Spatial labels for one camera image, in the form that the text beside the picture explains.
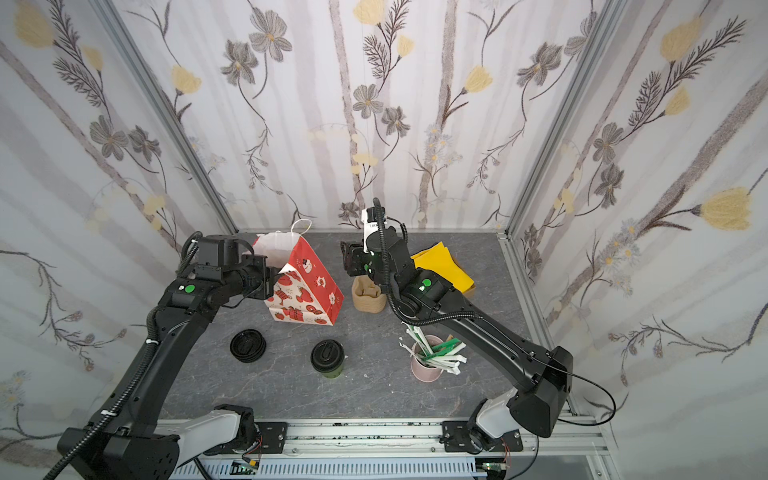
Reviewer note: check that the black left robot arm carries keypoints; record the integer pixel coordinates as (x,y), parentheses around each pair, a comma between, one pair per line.
(120,441)

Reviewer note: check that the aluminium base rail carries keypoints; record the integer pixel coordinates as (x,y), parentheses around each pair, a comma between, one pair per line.
(400,448)

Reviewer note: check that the stack of black lids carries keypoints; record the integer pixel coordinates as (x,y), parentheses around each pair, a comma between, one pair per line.
(248,346)

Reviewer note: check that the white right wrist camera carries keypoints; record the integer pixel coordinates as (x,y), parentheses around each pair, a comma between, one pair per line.
(370,223)

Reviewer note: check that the yellow napkin stack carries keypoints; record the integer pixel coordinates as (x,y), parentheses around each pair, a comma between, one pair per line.
(438,258)

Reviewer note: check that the black plastic cup lid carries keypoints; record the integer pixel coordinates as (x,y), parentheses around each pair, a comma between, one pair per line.
(327,351)

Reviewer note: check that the green paper coffee cup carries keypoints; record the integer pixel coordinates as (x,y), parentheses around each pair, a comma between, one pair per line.
(331,370)

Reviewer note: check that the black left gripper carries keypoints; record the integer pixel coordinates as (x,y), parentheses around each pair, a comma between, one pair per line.
(263,278)

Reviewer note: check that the red white paper gift bag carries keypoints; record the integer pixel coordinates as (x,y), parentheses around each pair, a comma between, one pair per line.
(305,291)

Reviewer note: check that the pink metal straw bucket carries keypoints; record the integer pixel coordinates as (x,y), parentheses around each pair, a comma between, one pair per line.
(421,372)

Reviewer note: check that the aluminium corner frame post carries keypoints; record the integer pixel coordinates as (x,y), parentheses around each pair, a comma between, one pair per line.
(596,45)

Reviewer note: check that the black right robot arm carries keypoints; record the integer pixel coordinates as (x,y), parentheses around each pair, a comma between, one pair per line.
(540,377)

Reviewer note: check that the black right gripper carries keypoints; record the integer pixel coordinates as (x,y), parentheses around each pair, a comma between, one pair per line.
(352,258)

